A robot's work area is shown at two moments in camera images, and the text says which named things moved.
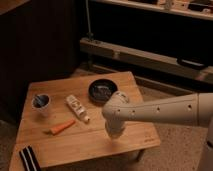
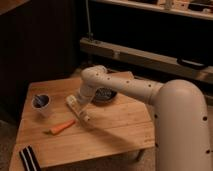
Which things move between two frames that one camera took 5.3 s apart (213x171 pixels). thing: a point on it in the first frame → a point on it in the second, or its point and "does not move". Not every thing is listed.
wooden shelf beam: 145,58 does not move
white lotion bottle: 77,108 does not move
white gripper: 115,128 → 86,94
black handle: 192,64 does not move
